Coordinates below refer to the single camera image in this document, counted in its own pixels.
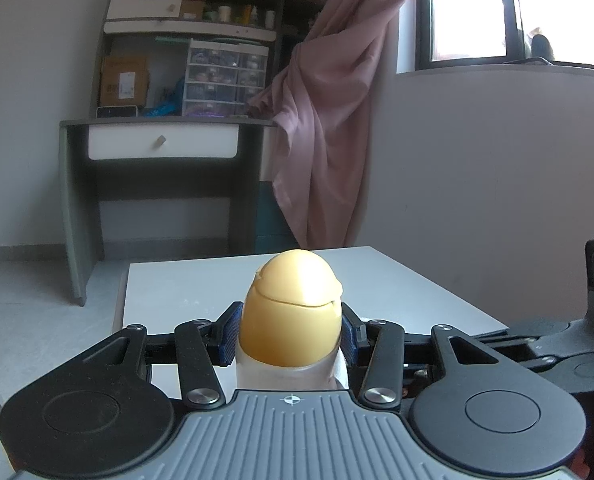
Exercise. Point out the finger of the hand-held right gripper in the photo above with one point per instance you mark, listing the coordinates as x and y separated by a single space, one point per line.
552 335

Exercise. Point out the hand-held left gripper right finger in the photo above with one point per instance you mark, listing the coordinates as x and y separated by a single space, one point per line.
348 341

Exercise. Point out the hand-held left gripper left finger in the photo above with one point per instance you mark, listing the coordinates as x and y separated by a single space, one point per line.
229 336

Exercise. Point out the yellow egg-shaped container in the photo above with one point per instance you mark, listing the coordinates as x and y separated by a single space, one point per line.
292 310

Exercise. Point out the teal bin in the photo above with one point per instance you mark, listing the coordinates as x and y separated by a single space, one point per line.
272 215

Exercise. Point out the grey desk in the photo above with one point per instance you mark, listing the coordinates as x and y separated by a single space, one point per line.
77 210

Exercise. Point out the white desk drawer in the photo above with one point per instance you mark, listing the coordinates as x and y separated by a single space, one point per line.
127 142

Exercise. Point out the pink curtain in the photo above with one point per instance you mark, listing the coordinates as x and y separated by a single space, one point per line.
327 110

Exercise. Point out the blue plastic bag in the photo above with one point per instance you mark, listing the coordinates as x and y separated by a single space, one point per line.
164 105

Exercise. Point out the clear plastic drawer organizer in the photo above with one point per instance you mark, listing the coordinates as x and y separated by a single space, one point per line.
224 77

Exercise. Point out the brown cardboard box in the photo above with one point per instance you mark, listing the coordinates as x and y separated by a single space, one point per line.
124 80

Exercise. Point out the dark framed window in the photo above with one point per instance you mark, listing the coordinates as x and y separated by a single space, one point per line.
469 10

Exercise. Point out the grey desk hutch shelf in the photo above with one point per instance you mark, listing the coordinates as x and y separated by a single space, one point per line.
177 27

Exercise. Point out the white cup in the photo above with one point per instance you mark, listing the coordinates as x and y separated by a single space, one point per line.
270 19
224 14

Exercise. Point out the small brown box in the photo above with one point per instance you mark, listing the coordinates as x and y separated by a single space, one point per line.
192 6

